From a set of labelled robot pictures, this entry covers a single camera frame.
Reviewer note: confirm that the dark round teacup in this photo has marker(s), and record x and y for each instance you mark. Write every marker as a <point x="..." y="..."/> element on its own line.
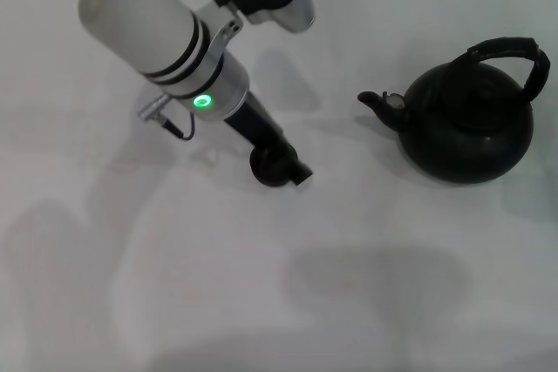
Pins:
<point x="266" y="171"/>

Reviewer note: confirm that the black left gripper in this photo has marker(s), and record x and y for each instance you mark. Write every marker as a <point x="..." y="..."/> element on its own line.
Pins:
<point x="255" y="121"/>

